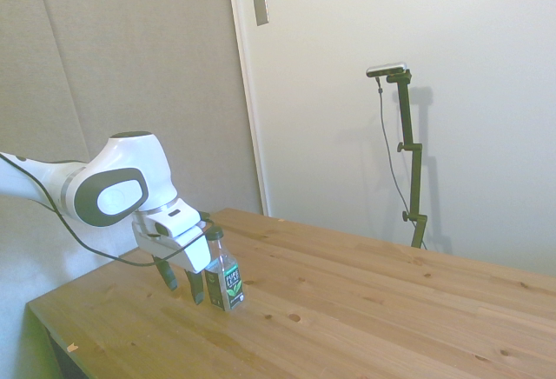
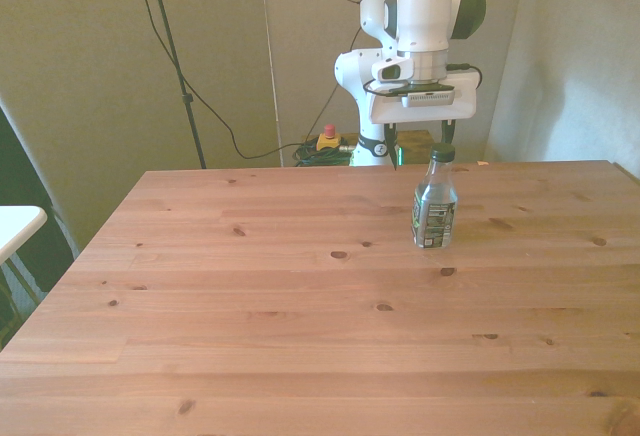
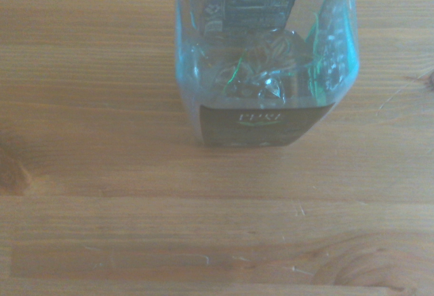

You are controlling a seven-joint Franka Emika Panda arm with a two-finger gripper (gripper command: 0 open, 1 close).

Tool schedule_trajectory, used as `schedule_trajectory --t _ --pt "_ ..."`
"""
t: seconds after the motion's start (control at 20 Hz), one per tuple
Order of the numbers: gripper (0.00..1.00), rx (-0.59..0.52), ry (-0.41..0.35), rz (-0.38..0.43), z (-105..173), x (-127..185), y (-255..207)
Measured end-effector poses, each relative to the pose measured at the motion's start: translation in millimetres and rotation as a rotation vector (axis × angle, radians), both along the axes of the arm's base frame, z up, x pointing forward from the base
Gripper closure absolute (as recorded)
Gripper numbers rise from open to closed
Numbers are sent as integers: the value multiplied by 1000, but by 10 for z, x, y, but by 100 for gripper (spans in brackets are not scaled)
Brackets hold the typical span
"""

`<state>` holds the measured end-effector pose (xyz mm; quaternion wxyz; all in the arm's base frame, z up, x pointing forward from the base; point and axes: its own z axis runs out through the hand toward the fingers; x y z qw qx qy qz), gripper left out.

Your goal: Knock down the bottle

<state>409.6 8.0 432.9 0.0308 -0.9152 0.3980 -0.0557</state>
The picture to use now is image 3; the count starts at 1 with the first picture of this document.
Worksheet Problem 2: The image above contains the clear plastic bottle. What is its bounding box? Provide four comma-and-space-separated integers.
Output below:
173, 0, 360, 148

